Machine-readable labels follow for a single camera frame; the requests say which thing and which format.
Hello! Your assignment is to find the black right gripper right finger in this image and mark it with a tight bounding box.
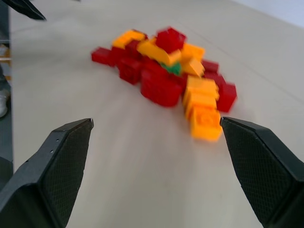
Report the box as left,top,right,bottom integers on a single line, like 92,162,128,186
219,116,304,228

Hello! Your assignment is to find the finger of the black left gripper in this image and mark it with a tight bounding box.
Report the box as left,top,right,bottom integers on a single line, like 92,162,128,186
0,118,94,228

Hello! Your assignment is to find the black pointed right gripper left finger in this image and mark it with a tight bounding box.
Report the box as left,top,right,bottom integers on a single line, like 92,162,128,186
8,0,47,21

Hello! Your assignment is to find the sloped orange toy block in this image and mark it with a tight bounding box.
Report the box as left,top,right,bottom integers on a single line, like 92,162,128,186
182,57,206,78

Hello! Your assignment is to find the large rounded red toy block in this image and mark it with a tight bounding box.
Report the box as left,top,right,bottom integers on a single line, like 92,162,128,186
140,68,184,108

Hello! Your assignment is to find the long curved orange toy block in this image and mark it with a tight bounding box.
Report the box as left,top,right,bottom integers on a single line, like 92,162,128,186
137,39,182,67

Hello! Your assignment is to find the green toy block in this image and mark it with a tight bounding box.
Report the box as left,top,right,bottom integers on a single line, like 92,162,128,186
159,61,182,76

